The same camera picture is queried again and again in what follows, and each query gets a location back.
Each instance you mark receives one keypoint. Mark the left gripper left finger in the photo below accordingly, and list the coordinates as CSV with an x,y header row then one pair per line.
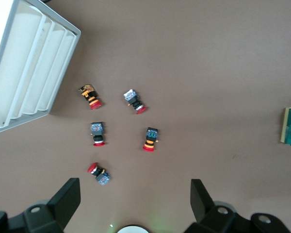
x,y
60,206

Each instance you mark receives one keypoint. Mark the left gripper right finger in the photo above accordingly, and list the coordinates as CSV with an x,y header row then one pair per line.
x,y
205,208

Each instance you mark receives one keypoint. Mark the red emergency stop button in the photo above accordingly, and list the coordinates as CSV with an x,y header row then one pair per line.
x,y
97,129
101,177
133,98

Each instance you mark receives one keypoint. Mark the orange-collared red button black block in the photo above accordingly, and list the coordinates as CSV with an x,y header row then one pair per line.
x,y
150,138

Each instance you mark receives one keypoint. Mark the orange-collared red button orange block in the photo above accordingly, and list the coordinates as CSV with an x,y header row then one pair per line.
x,y
92,97

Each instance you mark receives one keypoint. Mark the white compartment storage bin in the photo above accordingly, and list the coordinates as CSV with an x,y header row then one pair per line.
x,y
26,60

